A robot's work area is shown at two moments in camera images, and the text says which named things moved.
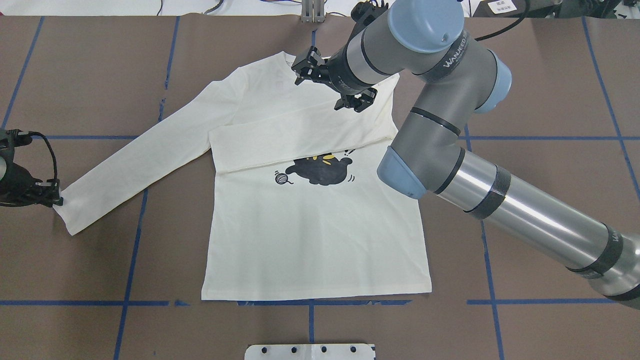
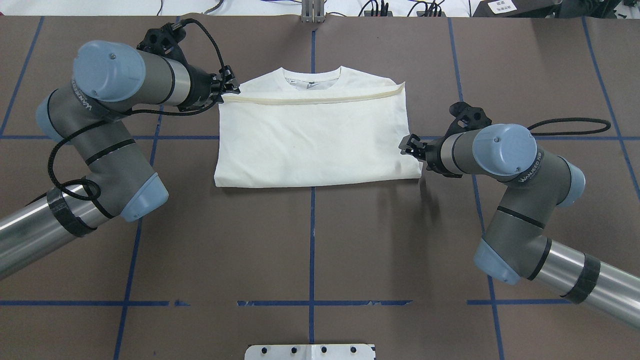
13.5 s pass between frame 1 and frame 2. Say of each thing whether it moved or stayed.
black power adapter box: stayed
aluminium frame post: stayed
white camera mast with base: stayed
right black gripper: moved
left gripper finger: moved
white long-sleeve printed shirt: moved
